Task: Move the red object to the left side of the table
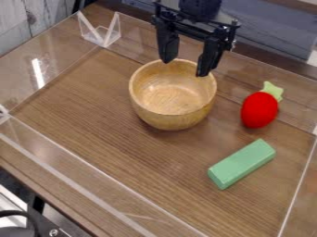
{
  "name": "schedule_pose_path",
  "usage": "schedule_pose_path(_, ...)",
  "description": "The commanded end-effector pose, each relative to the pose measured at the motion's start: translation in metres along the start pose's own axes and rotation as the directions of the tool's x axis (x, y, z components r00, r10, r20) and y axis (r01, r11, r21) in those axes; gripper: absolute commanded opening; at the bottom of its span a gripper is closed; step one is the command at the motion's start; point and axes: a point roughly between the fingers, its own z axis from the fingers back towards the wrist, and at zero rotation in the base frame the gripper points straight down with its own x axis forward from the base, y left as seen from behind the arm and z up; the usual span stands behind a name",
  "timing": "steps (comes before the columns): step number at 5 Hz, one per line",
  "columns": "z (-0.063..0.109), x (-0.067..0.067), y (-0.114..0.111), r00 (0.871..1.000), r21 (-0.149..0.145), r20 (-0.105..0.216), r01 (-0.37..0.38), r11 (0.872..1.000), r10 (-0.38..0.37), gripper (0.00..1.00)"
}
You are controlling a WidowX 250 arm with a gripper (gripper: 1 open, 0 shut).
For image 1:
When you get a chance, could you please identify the wooden bowl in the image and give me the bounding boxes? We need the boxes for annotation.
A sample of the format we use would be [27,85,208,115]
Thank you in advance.
[129,59,217,131]

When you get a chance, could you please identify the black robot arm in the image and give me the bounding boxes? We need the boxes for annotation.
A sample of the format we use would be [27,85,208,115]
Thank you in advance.
[151,0,241,77]

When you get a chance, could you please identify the red plush strawberry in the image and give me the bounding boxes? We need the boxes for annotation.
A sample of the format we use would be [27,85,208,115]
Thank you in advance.
[241,81,284,129]

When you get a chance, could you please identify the clear acrylic tray wall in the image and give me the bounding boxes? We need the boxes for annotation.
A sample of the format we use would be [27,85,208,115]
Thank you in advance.
[0,14,317,237]

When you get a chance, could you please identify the green rectangular block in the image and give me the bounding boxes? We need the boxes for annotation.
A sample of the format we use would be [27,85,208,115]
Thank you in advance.
[208,139,276,190]

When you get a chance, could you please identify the clear acrylic corner bracket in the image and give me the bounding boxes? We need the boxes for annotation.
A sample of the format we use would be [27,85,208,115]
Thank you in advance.
[76,12,122,48]

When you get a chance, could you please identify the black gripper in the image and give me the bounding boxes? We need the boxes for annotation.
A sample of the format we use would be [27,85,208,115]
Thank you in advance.
[153,1,241,77]

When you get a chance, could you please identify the black cable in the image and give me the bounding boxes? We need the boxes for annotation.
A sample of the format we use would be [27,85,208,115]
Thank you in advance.
[0,210,42,237]

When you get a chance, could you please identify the black metal table bracket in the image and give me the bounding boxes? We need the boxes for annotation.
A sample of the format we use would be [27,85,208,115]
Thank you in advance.
[27,195,90,237]

